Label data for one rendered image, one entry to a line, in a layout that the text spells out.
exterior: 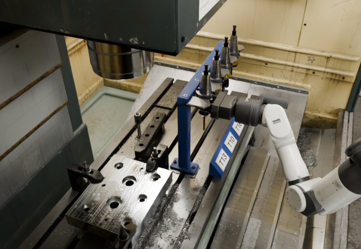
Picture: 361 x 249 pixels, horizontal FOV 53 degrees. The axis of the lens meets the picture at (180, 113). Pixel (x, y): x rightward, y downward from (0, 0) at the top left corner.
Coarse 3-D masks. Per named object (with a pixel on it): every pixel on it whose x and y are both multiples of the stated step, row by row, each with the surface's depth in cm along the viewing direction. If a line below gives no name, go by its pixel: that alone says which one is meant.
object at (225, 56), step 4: (224, 48) 133; (228, 48) 133; (224, 52) 133; (228, 52) 134; (220, 56) 136; (224, 56) 134; (228, 56) 134; (220, 60) 136; (224, 60) 135; (228, 60) 135; (224, 64) 136
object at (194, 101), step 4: (192, 96) 120; (192, 100) 118; (196, 100) 118; (200, 100) 118; (204, 100) 118; (208, 100) 118; (188, 104) 117; (192, 104) 117; (196, 104) 116; (200, 104) 116; (204, 104) 116; (208, 104) 117; (204, 108) 115
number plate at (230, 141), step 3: (228, 135) 144; (231, 135) 146; (228, 138) 143; (231, 138) 145; (234, 138) 146; (225, 141) 141; (228, 141) 143; (231, 141) 144; (234, 141) 146; (225, 144) 141; (228, 144) 142; (231, 144) 143; (234, 144) 145; (228, 147) 141; (231, 147) 143; (231, 150) 142
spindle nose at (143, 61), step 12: (96, 48) 82; (108, 48) 80; (120, 48) 80; (132, 48) 81; (96, 60) 84; (108, 60) 82; (120, 60) 82; (132, 60) 83; (144, 60) 85; (96, 72) 87; (108, 72) 84; (120, 72) 84; (132, 72) 84; (144, 72) 87
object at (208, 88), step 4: (204, 76) 116; (208, 76) 117; (204, 80) 117; (208, 80) 117; (200, 84) 119; (204, 84) 118; (208, 84) 118; (200, 88) 119; (204, 88) 118; (208, 88) 118; (200, 92) 120; (204, 92) 119; (208, 92) 119
